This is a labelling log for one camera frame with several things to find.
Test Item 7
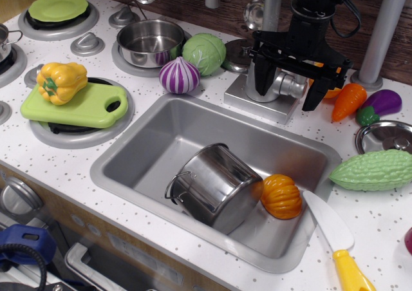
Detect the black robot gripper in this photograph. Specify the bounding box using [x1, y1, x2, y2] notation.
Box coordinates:
[250, 30, 353, 111]

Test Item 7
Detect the silver faucet lever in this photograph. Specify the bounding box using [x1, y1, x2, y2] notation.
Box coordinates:
[270, 70, 308, 99]

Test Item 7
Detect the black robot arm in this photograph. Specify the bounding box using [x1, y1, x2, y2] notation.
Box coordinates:
[245, 0, 359, 111]

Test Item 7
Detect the orange toy fruit behind gripper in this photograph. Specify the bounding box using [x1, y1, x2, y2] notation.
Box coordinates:
[308, 62, 342, 99]

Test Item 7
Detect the silver faucet base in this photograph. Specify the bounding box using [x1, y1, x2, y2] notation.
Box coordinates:
[223, 66, 302, 126]

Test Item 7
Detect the steel pot lid behind faucet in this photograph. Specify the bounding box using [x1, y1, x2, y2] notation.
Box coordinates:
[221, 39, 253, 74]

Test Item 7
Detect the orange toy carrot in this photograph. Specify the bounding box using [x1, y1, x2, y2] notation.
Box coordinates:
[332, 83, 368, 122]

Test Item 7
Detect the grey support pole right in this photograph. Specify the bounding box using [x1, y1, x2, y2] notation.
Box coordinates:
[351, 0, 406, 91]

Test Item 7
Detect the silver ladle hanging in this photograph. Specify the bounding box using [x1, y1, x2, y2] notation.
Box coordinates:
[243, 0, 264, 30]

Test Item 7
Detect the green toy cabbage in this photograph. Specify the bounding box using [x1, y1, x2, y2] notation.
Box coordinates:
[182, 33, 227, 77]

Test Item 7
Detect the purple toy eggplant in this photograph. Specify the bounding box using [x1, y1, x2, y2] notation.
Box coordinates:
[355, 89, 402, 126]

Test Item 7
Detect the steel pot lid right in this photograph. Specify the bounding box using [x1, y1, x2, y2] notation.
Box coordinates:
[355, 120, 411, 154]

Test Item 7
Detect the purple striped toy onion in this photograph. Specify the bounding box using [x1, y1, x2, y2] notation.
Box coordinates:
[159, 57, 200, 94]

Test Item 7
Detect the orange toy pumpkin half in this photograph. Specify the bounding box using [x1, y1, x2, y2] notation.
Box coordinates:
[261, 174, 303, 220]

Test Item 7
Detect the green toy bitter gourd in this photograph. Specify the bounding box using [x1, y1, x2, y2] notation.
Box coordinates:
[329, 149, 411, 191]

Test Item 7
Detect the steel pot in sink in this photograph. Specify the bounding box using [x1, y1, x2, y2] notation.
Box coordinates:
[164, 143, 264, 234]

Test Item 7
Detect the back right stove burner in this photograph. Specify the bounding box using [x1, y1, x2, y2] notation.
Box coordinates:
[111, 28, 191, 77]

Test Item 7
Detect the stove burner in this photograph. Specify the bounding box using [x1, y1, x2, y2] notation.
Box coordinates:
[18, 3, 99, 41]
[1, 45, 27, 88]
[30, 78, 135, 149]
[111, 28, 191, 77]

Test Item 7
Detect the steel saucepan on burner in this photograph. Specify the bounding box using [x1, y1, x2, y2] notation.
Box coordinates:
[114, 5, 186, 69]

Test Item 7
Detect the silver toy sink basin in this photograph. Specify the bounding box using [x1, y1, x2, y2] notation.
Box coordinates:
[90, 95, 341, 273]

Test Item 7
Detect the silver stove knob back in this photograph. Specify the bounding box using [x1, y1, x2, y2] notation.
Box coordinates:
[109, 6, 140, 29]

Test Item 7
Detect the silver stove knob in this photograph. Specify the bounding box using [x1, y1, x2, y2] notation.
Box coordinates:
[24, 64, 44, 89]
[109, 6, 140, 29]
[70, 32, 105, 57]

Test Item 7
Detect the purple toy at right edge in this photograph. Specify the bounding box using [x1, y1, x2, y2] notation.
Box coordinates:
[404, 228, 412, 255]

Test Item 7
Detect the green toy cutting board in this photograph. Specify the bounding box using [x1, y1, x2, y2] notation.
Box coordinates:
[21, 83, 128, 129]

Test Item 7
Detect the silver stove knob centre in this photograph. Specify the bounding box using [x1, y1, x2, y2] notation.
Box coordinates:
[70, 32, 105, 57]

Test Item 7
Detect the yellow toy bell pepper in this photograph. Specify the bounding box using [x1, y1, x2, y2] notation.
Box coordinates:
[36, 62, 88, 106]

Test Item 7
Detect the front left stove burner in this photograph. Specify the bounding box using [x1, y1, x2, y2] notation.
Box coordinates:
[30, 78, 135, 149]

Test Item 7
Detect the green toy plate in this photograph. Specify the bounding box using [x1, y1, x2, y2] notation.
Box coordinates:
[28, 0, 89, 23]

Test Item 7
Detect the back left stove burner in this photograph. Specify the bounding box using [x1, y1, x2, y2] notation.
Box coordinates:
[18, 3, 99, 41]

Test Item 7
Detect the silver stove knob left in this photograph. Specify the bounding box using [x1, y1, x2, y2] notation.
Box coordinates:
[24, 64, 44, 89]

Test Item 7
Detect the far left stove burner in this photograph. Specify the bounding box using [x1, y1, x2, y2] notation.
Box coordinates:
[1, 45, 27, 88]

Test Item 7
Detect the steel pot far left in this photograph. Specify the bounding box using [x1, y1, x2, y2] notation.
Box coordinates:
[0, 24, 23, 61]

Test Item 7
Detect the silver stove knob edge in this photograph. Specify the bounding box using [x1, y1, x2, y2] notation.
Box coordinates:
[0, 101, 12, 125]

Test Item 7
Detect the silver oven dial knob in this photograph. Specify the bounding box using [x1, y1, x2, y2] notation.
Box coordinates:
[1, 176, 43, 216]

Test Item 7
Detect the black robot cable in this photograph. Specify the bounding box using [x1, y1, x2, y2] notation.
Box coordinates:
[330, 0, 361, 38]

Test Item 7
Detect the white toy knife yellow handle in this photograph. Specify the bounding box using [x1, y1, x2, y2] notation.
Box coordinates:
[303, 191, 376, 290]

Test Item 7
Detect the silver oven door handle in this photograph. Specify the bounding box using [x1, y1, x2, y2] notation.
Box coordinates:
[64, 242, 133, 290]

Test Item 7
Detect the black cable lower left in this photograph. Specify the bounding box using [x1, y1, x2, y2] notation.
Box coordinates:
[0, 243, 49, 287]

